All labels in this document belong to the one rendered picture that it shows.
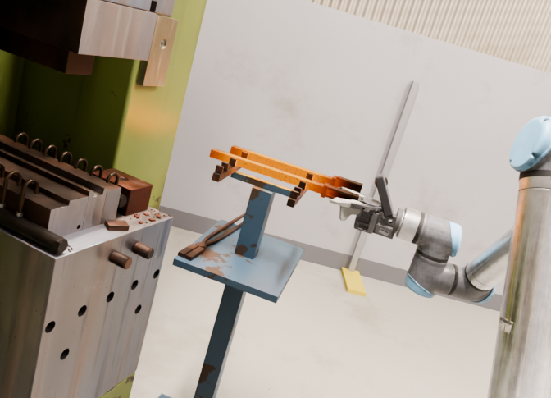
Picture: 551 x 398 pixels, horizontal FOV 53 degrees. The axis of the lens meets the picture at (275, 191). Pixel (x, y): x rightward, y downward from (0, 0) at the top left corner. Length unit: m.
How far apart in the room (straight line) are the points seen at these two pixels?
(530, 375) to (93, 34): 0.96
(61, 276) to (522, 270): 0.85
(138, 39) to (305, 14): 2.38
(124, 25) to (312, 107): 2.48
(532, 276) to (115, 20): 0.88
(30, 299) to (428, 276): 0.99
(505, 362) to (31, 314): 0.87
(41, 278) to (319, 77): 2.62
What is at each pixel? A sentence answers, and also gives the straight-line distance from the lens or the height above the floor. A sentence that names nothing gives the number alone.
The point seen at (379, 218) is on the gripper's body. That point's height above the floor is 0.99.
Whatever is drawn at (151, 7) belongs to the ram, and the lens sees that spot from 1.17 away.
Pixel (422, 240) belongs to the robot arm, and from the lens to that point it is 1.54.
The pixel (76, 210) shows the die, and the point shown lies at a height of 0.96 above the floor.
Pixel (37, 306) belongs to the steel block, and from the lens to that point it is 1.13.
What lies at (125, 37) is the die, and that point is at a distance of 1.11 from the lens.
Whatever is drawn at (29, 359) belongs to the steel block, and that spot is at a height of 0.69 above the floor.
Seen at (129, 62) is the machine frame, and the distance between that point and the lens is 1.39.
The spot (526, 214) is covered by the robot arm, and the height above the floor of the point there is 1.21.
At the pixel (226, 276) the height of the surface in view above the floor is 0.76.
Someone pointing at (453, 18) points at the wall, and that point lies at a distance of 3.62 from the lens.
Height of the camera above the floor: 1.40
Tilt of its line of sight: 16 degrees down
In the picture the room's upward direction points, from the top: 16 degrees clockwise
